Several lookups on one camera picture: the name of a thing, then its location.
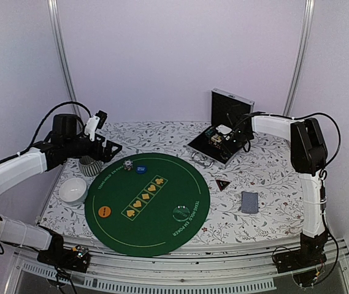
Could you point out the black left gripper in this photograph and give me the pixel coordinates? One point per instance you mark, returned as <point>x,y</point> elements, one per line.
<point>97,155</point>

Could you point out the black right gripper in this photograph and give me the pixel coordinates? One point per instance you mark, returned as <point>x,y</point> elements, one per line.
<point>232,149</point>

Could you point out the blue peach chip stack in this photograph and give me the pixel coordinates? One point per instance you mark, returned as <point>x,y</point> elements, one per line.
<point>128,165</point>

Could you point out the blue small blind button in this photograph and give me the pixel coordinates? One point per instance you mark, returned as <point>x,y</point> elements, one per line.
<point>141,169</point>

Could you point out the orange big blind button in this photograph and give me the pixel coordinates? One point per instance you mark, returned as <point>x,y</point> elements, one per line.
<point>104,211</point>

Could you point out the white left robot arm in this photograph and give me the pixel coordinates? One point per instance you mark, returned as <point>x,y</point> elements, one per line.
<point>66,140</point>

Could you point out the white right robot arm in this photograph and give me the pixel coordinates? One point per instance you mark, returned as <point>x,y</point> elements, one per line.
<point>308,156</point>

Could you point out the aluminium poker chip case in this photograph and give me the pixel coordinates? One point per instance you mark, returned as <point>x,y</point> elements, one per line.
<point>230,110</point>

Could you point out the short green chip row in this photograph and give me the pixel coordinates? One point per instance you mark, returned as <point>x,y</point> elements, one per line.
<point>210,132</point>

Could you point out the triangular all in button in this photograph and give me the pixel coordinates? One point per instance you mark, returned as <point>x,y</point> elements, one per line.
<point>222,184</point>

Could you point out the white ceramic bowl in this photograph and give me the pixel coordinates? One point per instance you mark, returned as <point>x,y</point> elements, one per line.
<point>73,191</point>

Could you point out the green round poker mat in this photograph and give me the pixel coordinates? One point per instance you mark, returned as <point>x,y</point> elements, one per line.
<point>141,223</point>

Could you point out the clear dealer button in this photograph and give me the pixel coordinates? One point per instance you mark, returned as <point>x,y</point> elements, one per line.
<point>181,213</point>

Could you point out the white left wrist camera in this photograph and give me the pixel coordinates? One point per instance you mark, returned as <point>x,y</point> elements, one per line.
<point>94,122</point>

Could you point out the front aluminium rail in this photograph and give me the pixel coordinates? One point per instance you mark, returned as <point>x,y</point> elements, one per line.
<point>223,268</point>

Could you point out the right aluminium frame post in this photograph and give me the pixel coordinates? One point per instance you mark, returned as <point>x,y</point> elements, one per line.
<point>301,53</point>

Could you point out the aluminium frame post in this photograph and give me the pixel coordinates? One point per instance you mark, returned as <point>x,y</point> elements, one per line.
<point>61,51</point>
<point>301,53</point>

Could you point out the left aluminium frame post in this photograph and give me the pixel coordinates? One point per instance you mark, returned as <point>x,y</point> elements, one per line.
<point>61,51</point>

